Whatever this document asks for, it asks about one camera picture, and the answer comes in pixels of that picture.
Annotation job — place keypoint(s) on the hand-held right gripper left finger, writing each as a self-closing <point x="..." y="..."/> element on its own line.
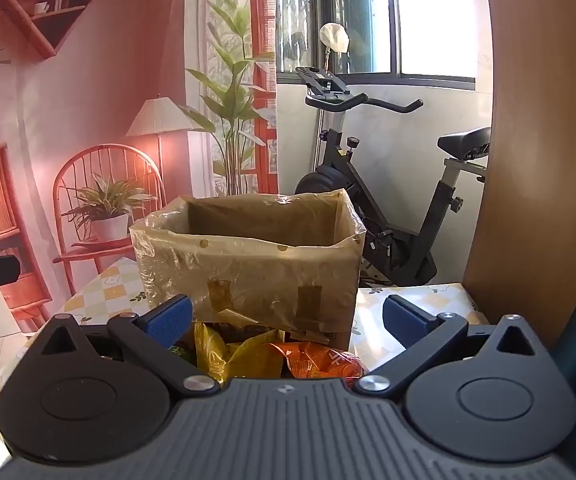
<point x="170" y="317"/>

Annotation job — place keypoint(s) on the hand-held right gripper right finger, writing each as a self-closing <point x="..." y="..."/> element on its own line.
<point x="404" y="317"/>

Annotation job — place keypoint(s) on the yellow snack packet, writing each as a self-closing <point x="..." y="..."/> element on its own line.
<point x="223" y="352"/>

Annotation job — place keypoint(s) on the orange snack packet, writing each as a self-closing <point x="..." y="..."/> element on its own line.
<point x="318" y="360"/>

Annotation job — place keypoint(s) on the cardboard box with plastic liner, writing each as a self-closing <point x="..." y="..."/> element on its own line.
<point x="263" y="270"/>

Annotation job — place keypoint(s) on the checkered tablecloth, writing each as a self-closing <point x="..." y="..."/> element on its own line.
<point x="103" y="290"/>

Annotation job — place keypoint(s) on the black exercise bike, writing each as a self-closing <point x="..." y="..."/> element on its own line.
<point x="418" y="240"/>

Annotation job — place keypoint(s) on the brown wooden panel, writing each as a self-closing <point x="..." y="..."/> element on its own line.
<point x="533" y="160"/>

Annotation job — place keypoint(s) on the white cloth on pole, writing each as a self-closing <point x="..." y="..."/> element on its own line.
<point x="334" y="36"/>

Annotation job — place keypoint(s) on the window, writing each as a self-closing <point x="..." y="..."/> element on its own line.
<point x="433" y="20"/>

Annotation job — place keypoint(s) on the wall poster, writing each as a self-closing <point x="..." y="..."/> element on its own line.
<point x="93" y="110"/>

